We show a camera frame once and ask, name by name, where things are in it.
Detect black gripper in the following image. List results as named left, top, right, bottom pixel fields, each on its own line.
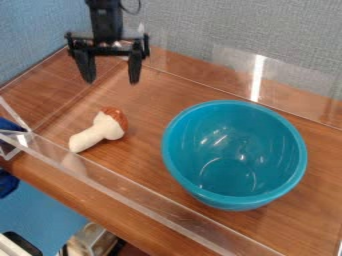
left=64, top=32, right=150, bottom=85

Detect white brown toy mushroom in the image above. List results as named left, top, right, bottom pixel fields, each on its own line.
left=68, top=107, right=128, bottom=153

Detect blue plastic bowl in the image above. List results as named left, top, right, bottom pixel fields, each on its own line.
left=162, top=100, right=309, bottom=211

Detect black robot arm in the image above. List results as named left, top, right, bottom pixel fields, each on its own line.
left=64, top=0, right=150, bottom=85

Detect clear acrylic front barrier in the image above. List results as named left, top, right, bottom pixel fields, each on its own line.
left=0, top=133, right=283, bottom=256

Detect clear acrylic barrier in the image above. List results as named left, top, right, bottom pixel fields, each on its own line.
left=144, top=28, right=342, bottom=130
left=0, top=133, right=283, bottom=256

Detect clear acrylic back barrier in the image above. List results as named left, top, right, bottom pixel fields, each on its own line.
left=144, top=28, right=342, bottom=130

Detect blue clamp at left edge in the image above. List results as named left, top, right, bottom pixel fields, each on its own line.
left=0, top=116, right=27, bottom=199

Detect clear box below table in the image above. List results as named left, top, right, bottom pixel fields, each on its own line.
left=56, top=222, right=119, bottom=256

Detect black white object below table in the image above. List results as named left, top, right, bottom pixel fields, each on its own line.
left=0, top=231, right=43, bottom=256

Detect clear acrylic corner bracket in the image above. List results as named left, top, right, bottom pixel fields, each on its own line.
left=116, top=22, right=148, bottom=62

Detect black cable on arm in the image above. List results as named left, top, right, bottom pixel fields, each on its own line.
left=116, top=0, right=143, bottom=16

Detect clear acrylic left bracket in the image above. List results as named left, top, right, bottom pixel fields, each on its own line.
left=0, top=96, right=32, bottom=161

